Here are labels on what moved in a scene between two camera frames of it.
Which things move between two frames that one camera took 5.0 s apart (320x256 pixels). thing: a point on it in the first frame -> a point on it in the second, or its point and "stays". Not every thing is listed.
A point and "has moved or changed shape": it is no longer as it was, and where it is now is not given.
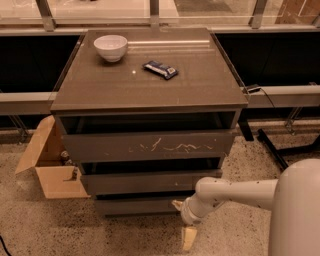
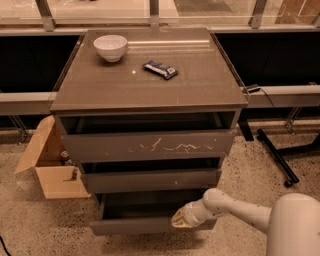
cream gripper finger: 179,205 -> 178,219
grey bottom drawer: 138,206 has moved or changed shape
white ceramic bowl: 111,47 stays
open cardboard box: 59,178 stays
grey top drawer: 152,136 stays
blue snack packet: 161,69 stays
